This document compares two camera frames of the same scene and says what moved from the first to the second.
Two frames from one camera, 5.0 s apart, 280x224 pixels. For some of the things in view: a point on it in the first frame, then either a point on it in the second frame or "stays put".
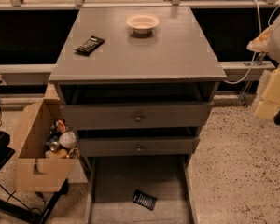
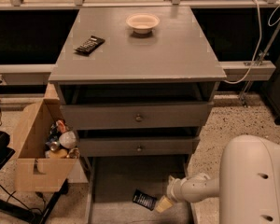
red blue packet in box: [61, 126] stays put
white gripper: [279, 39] → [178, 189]
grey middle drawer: [137, 147] stays put
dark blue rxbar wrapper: [142, 200] stays put
